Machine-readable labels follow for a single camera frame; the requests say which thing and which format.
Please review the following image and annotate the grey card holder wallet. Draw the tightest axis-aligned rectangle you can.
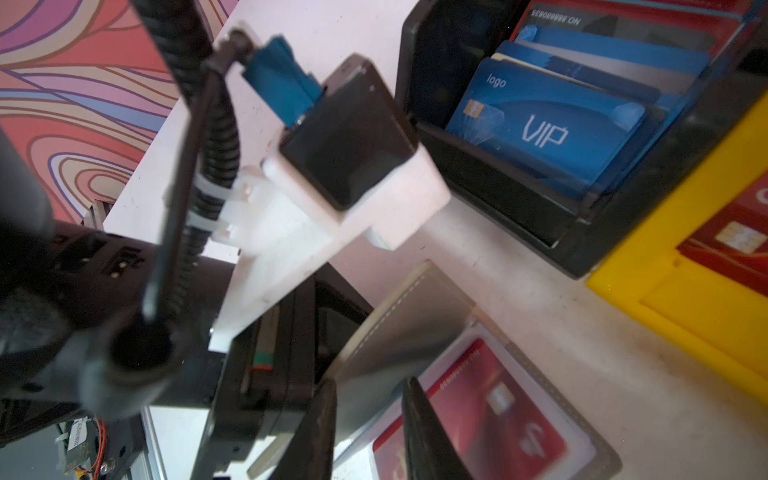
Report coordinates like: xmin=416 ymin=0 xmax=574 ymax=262
xmin=326 ymin=261 xmax=622 ymax=479

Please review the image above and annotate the red credit card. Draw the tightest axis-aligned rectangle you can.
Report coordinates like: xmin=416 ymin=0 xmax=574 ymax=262
xmin=370 ymin=337 xmax=570 ymax=480

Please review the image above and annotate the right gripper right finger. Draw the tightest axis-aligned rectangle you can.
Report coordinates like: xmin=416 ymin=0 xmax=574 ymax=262
xmin=401 ymin=377 xmax=472 ymax=480

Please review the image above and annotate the blue VIP card in bin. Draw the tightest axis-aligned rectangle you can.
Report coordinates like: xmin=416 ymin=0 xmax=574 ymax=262
xmin=445 ymin=58 xmax=647 ymax=189

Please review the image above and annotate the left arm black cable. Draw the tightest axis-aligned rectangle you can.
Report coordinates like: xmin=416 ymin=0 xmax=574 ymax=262
xmin=128 ymin=0 xmax=256 ymax=319

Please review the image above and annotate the red card in yellow bin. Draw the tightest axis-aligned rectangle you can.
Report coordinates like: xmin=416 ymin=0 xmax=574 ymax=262
xmin=678 ymin=175 xmax=768 ymax=296

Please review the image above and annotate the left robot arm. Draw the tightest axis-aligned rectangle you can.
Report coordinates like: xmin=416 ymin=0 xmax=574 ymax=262
xmin=1 ymin=140 xmax=371 ymax=479

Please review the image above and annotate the black plastic bin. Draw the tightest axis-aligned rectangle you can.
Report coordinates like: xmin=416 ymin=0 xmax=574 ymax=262
xmin=396 ymin=1 xmax=767 ymax=278

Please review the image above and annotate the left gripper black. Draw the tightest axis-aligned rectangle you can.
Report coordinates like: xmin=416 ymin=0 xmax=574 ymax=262
xmin=191 ymin=264 xmax=372 ymax=479

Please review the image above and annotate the yellow plastic bin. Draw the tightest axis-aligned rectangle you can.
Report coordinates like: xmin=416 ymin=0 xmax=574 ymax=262
xmin=586 ymin=96 xmax=767 ymax=402

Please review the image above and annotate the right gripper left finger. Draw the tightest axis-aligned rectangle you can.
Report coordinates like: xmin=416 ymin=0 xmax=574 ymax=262
xmin=270 ymin=379 xmax=337 ymax=480

